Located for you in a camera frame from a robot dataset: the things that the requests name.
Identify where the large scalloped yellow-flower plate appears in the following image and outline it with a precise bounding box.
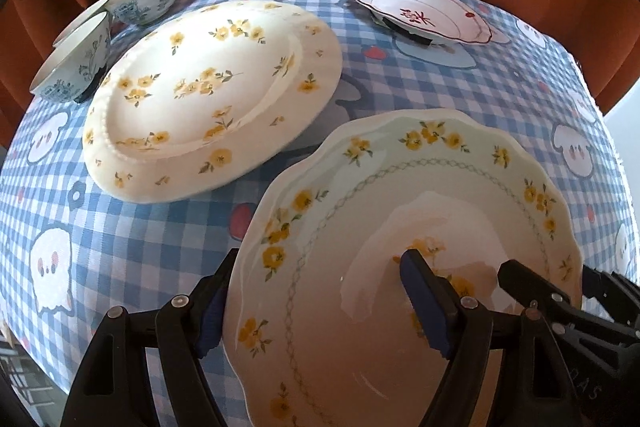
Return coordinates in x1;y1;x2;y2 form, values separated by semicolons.
222;109;584;426

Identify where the round yellow-flower plate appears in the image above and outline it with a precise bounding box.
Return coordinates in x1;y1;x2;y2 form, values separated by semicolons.
82;0;343;204

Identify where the blue floral bowl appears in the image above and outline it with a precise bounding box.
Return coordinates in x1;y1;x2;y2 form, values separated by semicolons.
29;12;111;103

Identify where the red-rimmed small plate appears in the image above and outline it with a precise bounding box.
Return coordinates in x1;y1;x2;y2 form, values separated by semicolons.
355;0;492;44

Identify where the blue checkered cartoon tablecloth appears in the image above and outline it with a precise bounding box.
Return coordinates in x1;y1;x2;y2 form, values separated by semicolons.
1;0;639;426

